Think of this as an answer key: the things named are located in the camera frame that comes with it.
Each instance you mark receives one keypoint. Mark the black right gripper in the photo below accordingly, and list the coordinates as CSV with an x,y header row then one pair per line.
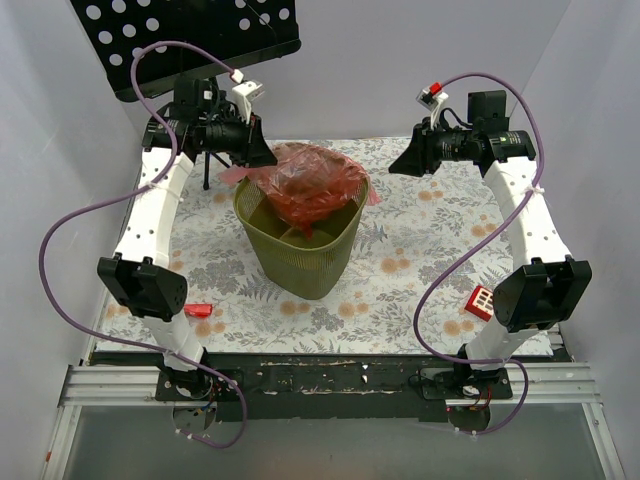
x,y
426,150

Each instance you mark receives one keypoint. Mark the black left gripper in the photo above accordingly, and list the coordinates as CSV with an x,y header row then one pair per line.
x,y
252,143

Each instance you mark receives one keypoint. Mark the red plastic trash bag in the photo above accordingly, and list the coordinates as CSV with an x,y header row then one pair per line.
x,y
307,184

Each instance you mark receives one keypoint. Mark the olive green mesh trash bin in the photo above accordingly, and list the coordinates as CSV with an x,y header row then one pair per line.
x,y
306,266

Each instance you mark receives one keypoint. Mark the red trash bag roll remainder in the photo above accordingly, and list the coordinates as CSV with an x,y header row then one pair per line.
x,y
199,310

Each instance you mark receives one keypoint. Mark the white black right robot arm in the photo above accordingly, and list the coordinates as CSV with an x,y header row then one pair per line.
x,y
546,282

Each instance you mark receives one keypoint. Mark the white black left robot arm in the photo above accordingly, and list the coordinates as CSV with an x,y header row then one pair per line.
x,y
138,274

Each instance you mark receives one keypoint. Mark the floral patterned table mat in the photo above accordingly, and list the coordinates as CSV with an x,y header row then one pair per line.
x,y
400,293

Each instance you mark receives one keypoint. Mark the black perforated music stand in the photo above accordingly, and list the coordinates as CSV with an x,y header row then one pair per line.
x,y
144,46

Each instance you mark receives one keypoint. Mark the red white toy block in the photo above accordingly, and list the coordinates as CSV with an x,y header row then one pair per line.
x,y
480,303

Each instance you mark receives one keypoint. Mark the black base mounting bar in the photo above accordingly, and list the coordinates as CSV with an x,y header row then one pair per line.
x,y
323,386

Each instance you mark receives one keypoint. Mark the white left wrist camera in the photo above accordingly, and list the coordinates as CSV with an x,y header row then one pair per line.
x,y
243,95

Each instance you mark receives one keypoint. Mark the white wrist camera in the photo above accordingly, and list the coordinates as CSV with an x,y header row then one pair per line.
x,y
243,95
434,99

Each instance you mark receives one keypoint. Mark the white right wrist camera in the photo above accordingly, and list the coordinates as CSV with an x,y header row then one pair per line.
x,y
434,99

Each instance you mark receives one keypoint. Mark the aluminium frame rail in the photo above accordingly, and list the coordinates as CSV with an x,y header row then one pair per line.
x,y
94,386

